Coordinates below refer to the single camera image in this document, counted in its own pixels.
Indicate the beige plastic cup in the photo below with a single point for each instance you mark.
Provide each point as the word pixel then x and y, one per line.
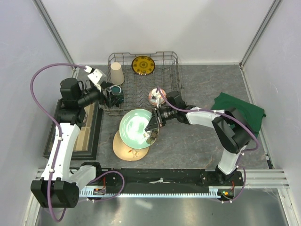
pixel 117 76

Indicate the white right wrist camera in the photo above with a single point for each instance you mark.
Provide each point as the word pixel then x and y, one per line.
pixel 156 97

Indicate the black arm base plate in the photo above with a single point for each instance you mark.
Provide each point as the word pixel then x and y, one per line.
pixel 166 181

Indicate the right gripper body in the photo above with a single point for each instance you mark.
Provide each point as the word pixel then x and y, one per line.
pixel 163 115

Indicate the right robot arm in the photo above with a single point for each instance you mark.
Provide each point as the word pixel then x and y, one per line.
pixel 233 131

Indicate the yellow black patterned plate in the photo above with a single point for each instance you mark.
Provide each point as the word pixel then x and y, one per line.
pixel 143 65

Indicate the white red patterned bowl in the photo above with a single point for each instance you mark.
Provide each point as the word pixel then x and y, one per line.
pixel 162 95

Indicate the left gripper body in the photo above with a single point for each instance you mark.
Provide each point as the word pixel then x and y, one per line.
pixel 106 100

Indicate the black framed compartment box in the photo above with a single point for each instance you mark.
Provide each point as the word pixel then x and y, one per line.
pixel 85 147

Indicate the mint green flower plate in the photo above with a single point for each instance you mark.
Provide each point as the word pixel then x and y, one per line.
pixel 132 129

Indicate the green folded cloth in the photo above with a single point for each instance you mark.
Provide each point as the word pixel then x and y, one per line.
pixel 251 113

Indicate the cream bird pattern plate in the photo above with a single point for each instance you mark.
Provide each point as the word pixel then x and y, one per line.
pixel 125 152

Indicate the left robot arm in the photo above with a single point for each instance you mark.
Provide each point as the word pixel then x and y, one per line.
pixel 57 187

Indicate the grey wire dish rack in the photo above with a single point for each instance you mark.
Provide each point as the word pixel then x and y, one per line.
pixel 136 88

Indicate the dark green mug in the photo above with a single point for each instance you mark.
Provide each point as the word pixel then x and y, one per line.
pixel 116 95

